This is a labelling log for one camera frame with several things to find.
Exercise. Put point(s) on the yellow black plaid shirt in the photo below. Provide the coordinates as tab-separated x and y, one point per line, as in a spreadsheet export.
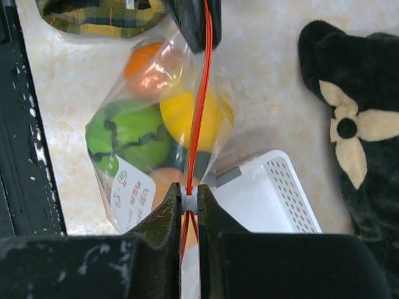
124	19

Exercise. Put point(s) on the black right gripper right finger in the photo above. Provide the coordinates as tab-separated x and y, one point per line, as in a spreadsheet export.
237	263

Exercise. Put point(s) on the white perforated plastic basket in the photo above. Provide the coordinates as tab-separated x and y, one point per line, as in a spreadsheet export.
264	194

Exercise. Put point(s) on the green striped toy melon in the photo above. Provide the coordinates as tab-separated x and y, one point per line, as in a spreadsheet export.
124	129

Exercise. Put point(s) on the clear zip bag orange zipper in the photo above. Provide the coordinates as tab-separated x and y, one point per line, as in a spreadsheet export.
199	117

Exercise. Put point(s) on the orange tangerine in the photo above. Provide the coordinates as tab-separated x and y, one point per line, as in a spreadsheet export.
139	58

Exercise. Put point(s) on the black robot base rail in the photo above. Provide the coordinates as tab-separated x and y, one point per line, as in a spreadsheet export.
30	202

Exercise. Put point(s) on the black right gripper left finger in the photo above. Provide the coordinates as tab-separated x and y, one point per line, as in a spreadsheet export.
87	268

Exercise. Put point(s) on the black floral plush pillow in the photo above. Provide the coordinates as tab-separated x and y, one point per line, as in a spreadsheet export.
357	77

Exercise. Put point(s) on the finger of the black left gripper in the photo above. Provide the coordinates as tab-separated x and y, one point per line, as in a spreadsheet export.
189	17
215	10

